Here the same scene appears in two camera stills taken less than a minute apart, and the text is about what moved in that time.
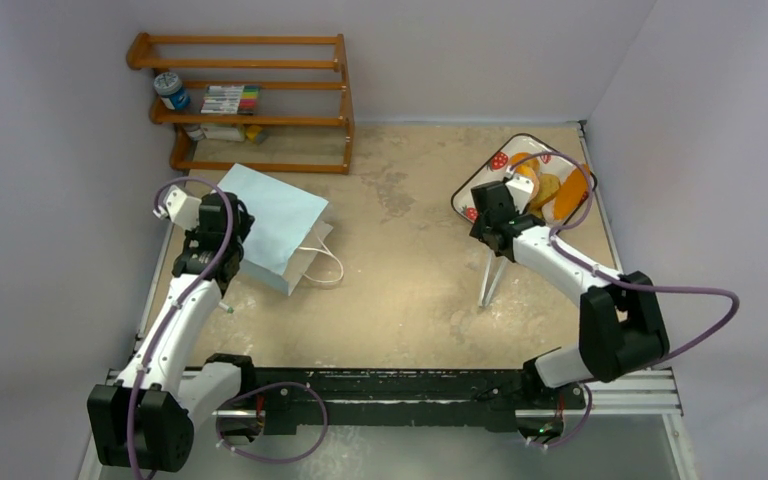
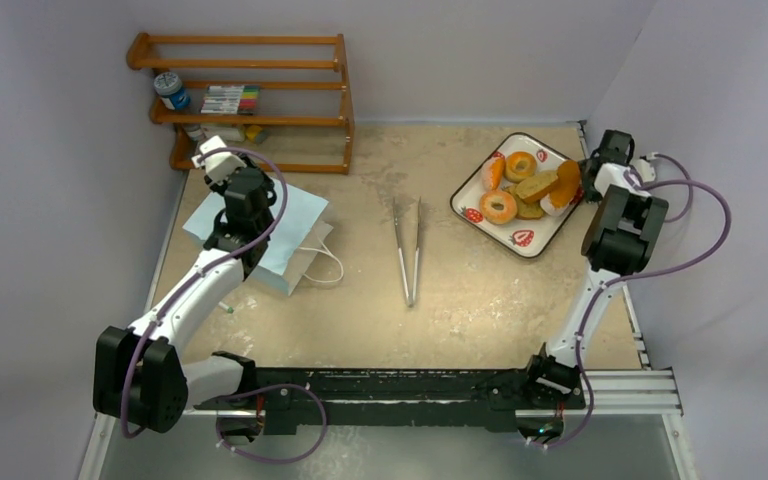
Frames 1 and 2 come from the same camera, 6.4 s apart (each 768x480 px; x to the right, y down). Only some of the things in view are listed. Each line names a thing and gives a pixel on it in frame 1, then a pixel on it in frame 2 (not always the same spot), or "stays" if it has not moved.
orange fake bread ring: [531, 164] stays
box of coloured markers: [231, 99] stays
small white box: [221, 132] stays
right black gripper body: [490, 206] → [592, 177]
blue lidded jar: [171, 91] stays
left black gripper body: [245, 225] → [220, 188]
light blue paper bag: [288, 231] stays
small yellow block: [252, 132] stays
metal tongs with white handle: [484, 297] → [409, 298]
